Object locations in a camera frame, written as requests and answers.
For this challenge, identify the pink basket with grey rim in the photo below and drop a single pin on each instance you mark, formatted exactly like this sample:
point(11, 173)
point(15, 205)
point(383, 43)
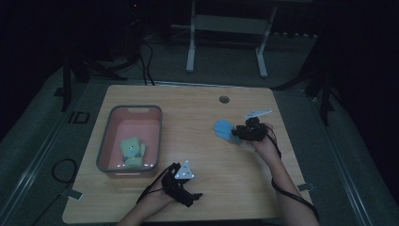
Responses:
point(138, 125)

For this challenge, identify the light metal stand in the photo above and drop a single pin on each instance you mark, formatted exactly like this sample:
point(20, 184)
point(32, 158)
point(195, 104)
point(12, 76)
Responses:
point(229, 24)

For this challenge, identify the person's right hand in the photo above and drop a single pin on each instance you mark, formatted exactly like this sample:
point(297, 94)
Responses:
point(268, 147)

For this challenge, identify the grey tape strip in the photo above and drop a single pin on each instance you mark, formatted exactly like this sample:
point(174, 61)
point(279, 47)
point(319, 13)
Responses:
point(306, 187)
point(75, 194)

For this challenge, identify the round grey table grommet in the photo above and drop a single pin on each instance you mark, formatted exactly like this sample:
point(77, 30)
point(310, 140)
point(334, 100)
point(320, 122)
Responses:
point(224, 100)

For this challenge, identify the black stand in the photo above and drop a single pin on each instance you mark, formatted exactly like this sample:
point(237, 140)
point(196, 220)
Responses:
point(320, 78)

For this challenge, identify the person's left hand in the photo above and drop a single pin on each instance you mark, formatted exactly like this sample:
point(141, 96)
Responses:
point(160, 196)

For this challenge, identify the black tripod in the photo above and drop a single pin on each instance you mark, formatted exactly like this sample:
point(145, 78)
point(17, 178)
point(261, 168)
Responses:
point(94, 67)

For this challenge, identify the green fuzzy glove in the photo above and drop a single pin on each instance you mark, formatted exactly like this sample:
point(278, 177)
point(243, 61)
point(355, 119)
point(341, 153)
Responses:
point(135, 162)
point(131, 147)

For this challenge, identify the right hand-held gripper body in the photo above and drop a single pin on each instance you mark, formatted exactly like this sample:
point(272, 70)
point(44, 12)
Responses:
point(254, 130)

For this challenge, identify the blue and grey knit glove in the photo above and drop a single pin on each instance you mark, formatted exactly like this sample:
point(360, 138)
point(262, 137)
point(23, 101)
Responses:
point(223, 128)

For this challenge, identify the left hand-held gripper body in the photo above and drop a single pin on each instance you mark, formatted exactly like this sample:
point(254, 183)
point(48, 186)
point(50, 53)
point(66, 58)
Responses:
point(178, 185)

